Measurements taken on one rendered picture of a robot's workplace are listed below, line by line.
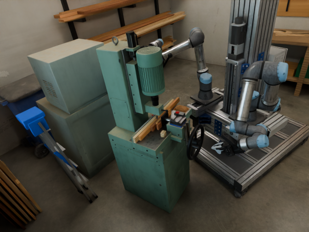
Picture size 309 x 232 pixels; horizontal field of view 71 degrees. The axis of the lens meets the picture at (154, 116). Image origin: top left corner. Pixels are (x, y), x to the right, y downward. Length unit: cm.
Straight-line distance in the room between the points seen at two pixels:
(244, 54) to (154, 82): 84
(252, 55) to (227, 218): 145
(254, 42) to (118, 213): 197
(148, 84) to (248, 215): 152
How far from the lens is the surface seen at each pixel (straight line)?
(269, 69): 150
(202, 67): 223
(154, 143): 159
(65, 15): 332
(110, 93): 181
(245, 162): 245
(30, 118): 182
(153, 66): 147
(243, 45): 198
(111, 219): 237
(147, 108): 173
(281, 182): 266
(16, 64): 350
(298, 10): 440
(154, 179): 197
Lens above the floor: 196
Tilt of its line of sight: 34 degrees down
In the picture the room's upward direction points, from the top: 8 degrees counter-clockwise
